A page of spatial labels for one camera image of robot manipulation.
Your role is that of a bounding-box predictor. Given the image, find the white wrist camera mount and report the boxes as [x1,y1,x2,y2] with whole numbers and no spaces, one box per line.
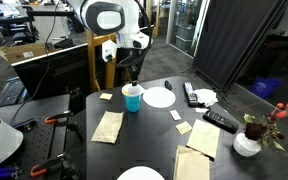
[101,39,119,63]

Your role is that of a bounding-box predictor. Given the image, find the black orange bar clamp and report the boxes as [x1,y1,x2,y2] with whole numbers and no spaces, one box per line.
[29,152,70,178]
[44,110,74,125]

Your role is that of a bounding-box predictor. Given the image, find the blue plastic bin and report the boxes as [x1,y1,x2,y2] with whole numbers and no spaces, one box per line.
[249,76,282,100]

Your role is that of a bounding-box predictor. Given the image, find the yellow sticky note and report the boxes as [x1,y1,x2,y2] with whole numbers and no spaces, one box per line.
[175,120,193,136]
[99,92,114,101]

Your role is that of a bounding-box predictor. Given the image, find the thin black hanging cable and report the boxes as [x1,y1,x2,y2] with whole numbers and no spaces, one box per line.
[9,0,62,125]

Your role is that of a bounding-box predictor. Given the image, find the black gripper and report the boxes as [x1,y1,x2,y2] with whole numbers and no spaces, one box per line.
[121,47,142,87]

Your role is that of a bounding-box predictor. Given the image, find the small black remote control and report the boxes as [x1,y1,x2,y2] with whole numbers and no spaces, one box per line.
[164,79,173,91]

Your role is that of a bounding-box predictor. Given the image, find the black background workbench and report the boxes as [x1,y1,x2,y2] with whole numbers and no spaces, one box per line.
[0,0,77,46]

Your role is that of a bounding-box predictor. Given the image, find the small white paper slip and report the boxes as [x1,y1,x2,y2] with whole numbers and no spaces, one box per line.
[194,106,210,114]

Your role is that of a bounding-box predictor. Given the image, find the large black monitor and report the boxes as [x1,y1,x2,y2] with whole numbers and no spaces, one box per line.
[11,42,97,101]

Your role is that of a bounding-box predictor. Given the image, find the white paper plate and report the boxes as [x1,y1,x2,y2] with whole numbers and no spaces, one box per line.
[116,165,166,180]
[142,86,177,109]

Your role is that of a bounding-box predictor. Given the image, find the white round vase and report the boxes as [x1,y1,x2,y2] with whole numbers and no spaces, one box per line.
[233,132,262,158]

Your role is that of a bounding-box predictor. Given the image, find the wide black remote control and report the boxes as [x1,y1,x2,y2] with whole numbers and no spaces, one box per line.
[202,109,239,135]

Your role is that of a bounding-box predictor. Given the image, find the black divider panel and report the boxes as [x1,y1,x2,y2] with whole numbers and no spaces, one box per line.
[191,0,288,90]

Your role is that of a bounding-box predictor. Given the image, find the long black remote control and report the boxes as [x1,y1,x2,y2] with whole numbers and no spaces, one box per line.
[183,81,200,108]

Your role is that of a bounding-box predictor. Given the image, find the dark rose flower bunch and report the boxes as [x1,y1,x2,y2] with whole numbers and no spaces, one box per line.
[243,101,288,158]

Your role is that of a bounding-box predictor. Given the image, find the crumpled white tissue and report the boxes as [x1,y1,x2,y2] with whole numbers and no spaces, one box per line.
[193,88,219,108]

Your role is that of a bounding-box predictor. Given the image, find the black perforated breadboard table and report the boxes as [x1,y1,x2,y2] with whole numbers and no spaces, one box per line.
[0,94,72,180]

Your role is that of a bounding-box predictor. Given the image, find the blue plastic cup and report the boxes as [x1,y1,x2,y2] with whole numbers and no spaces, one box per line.
[121,83,146,113]

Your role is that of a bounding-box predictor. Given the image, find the small black device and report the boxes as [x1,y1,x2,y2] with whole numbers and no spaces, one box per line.
[12,116,39,133]

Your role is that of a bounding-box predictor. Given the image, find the cardboard box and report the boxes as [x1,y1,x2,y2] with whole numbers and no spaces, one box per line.
[0,42,48,65]

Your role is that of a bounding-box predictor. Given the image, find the black camera stand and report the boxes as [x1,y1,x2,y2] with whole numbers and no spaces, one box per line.
[64,86,86,143]

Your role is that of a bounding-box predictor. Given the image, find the small white pink card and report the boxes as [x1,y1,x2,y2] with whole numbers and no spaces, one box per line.
[169,109,182,122]

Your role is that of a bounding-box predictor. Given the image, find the brown paper napkin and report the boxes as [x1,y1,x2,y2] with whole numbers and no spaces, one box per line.
[172,144,211,180]
[90,110,125,145]
[186,118,221,160]

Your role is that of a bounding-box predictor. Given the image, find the black keyboard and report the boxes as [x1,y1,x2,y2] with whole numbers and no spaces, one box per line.
[0,77,28,108]

